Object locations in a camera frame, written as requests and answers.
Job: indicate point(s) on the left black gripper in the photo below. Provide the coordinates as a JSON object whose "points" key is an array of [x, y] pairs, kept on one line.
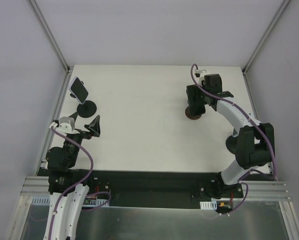
{"points": [[82, 132]]}

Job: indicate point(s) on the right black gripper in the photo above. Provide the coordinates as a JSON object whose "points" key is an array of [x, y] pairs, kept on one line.
{"points": [[195, 107]]}

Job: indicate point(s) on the brown-base black phone stand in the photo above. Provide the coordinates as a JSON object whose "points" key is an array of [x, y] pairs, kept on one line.
{"points": [[191, 116]]}

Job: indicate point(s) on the black round-base phone stand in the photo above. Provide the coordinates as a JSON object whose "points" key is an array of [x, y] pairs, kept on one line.
{"points": [[86, 110]]}

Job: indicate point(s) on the lavender case smartphone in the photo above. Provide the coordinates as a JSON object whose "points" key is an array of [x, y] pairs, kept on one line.
{"points": [[78, 90]]}

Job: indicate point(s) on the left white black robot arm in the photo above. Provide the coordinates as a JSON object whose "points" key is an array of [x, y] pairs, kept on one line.
{"points": [[67, 186]]}

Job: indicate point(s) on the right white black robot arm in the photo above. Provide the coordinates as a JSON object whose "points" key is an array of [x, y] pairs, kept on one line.
{"points": [[252, 142]]}

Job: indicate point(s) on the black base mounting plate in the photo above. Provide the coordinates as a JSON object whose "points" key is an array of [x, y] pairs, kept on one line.
{"points": [[166, 190]]}

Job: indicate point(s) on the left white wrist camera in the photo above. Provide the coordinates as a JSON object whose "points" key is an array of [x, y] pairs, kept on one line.
{"points": [[65, 125]]}

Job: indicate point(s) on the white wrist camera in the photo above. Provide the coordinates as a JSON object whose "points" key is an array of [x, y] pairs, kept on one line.
{"points": [[200, 75], [65, 125]]}

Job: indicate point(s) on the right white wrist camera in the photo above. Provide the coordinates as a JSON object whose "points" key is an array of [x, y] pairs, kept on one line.
{"points": [[200, 75]]}

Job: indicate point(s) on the left aluminium frame post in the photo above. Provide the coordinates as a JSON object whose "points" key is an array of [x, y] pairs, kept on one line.
{"points": [[48, 34]]}

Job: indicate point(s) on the aluminium frame post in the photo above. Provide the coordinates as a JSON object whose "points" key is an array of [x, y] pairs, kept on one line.
{"points": [[48, 34], [266, 34]]}

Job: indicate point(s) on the right aluminium frame post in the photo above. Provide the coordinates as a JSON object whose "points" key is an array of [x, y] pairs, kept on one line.
{"points": [[266, 34]]}

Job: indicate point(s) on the front aluminium frame rail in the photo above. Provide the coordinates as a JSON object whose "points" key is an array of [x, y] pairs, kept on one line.
{"points": [[272, 191]]}

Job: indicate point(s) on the left white cable duct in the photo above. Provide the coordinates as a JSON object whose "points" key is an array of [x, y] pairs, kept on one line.
{"points": [[87, 203]]}

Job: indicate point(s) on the white cable duct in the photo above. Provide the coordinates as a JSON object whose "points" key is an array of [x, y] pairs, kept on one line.
{"points": [[208, 205], [87, 203]]}

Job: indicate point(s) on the right white cable duct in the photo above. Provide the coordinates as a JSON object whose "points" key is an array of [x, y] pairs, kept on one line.
{"points": [[208, 205]]}

